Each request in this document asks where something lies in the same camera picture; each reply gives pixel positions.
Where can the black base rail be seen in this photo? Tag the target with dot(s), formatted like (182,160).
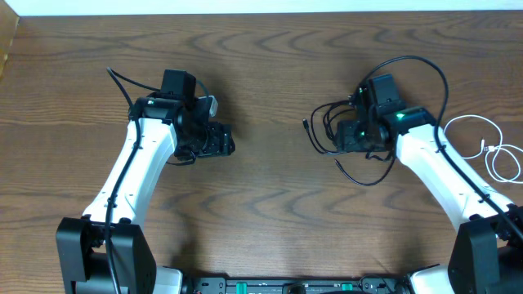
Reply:
(225,285)

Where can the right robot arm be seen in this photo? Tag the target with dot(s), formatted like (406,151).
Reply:
(487,252)

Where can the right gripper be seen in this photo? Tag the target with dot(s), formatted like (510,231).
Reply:
(345,136)

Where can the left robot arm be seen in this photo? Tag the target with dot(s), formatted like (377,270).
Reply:
(105,250)

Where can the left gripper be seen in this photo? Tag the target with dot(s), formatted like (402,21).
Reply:
(225,139)

